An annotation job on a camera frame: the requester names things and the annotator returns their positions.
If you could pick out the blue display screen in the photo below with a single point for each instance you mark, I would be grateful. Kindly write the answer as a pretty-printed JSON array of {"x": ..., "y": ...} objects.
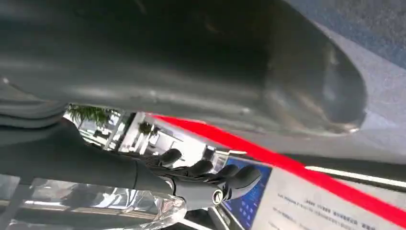
[{"x": 250, "y": 206}]

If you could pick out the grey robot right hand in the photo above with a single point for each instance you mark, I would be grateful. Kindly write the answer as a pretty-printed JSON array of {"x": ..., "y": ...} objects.
[{"x": 158, "y": 63}]

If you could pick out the white information board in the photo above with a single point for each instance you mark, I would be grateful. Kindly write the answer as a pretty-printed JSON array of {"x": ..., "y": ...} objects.
[{"x": 317, "y": 211}]

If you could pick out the red floor stripe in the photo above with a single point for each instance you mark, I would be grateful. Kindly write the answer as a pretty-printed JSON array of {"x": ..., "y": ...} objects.
[{"x": 285, "y": 162}]

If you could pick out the grey platform with light strip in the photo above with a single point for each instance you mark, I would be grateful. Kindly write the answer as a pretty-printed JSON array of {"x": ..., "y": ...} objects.
[{"x": 364, "y": 168}]

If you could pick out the green potted plant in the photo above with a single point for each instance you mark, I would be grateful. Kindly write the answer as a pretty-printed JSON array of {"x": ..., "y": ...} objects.
[
  {"x": 90, "y": 115},
  {"x": 146, "y": 128}
]

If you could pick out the clear plastic cover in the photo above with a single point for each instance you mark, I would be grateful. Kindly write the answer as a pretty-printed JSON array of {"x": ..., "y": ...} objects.
[{"x": 95, "y": 204}]

